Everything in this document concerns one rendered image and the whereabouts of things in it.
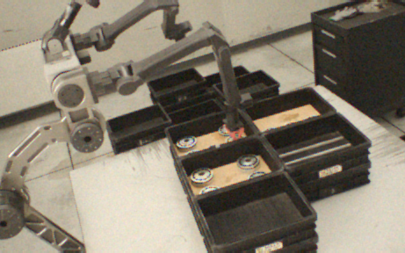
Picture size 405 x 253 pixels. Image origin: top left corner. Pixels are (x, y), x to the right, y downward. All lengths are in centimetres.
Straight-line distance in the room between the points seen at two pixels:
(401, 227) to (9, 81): 381
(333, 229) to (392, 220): 24
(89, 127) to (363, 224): 120
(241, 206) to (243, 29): 360
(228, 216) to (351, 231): 50
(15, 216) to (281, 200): 114
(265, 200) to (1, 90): 342
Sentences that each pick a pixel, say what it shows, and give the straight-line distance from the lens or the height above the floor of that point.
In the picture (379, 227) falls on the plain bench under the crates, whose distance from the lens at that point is 209.
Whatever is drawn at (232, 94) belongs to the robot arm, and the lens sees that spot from 210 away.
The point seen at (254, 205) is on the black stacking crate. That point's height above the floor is 83.
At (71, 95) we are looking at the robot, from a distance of 176.
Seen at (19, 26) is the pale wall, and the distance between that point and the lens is 487.
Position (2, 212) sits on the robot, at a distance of 223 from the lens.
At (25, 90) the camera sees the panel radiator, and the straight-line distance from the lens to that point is 495.
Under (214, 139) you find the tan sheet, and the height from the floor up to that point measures 83.
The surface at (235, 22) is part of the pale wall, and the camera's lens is 535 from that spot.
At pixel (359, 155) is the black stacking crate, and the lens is 217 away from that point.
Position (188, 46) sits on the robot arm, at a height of 151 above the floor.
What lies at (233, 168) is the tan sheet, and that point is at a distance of 222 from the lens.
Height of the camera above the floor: 215
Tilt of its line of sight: 31 degrees down
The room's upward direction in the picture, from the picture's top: 12 degrees counter-clockwise
